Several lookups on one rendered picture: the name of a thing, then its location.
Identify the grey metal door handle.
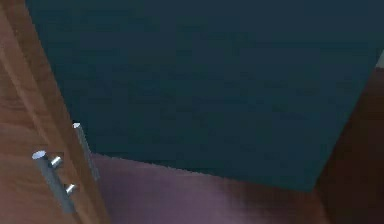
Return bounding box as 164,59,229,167
31,150,80,215

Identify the brown wooden room door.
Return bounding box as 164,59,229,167
0,0,112,224

